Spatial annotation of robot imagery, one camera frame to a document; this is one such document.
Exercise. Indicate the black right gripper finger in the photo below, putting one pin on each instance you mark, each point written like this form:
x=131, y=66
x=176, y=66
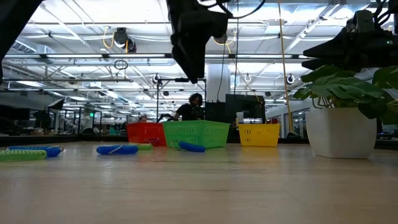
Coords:
x=335, y=65
x=335, y=48

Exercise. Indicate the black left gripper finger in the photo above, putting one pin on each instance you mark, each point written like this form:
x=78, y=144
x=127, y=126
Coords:
x=192, y=62

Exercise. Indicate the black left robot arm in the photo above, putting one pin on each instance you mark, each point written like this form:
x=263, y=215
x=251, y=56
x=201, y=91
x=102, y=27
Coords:
x=12, y=25

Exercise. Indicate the person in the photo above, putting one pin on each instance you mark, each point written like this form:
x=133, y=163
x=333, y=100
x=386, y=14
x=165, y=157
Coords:
x=188, y=112
x=143, y=119

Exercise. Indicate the green plant in white pot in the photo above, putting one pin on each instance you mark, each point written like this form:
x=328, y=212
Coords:
x=340, y=133

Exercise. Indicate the black monitor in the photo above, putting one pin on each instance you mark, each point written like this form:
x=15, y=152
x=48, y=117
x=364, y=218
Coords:
x=245, y=107

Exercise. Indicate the green plastic basket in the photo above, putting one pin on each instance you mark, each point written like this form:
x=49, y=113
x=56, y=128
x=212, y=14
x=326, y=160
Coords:
x=196, y=133

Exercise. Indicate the white bottle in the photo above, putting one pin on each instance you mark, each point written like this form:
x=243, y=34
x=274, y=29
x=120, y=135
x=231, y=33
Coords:
x=239, y=118

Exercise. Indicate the red plastic basket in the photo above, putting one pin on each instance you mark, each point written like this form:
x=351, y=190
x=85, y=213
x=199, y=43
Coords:
x=146, y=133

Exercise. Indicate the yellow plastic basket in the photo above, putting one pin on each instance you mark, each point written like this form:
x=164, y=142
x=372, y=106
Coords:
x=259, y=135

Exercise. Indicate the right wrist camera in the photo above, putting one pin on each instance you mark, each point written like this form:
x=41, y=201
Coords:
x=362, y=21

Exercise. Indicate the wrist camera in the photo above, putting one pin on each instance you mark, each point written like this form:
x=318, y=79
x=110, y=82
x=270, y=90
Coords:
x=222, y=28
x=362, y=21

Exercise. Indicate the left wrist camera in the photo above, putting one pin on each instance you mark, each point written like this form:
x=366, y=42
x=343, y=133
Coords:
x=222, y=28

